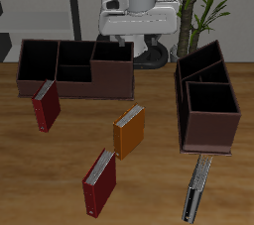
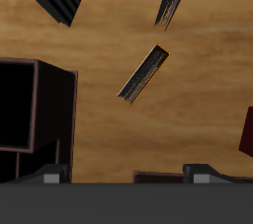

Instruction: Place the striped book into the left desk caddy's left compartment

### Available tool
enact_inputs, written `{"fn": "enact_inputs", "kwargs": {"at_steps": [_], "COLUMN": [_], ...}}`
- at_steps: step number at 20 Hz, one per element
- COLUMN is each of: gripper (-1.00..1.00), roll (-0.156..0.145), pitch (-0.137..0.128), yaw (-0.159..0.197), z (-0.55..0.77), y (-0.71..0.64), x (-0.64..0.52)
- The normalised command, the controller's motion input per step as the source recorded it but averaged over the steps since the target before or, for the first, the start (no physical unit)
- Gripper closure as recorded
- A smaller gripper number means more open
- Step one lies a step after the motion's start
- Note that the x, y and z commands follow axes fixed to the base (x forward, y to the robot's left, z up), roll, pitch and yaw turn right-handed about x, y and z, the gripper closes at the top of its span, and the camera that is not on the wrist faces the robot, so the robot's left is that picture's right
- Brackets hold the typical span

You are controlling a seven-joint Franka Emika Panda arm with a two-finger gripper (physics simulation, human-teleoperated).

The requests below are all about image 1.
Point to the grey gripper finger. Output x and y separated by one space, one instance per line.
120 40
154 41

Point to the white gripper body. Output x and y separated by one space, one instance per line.
139 22

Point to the dark brown desk caddy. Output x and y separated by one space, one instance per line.
211 130
112 78

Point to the orange book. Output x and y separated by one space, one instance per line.
130 134

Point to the dark red book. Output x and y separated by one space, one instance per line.
49 108

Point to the bright red book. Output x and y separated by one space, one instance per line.
101 187

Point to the green pot plant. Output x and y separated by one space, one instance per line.
185 27

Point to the grey shelf unit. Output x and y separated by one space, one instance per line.
33 4

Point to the flat black base plate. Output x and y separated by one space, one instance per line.
158 57

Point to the black upright post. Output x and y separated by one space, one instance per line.
74 4

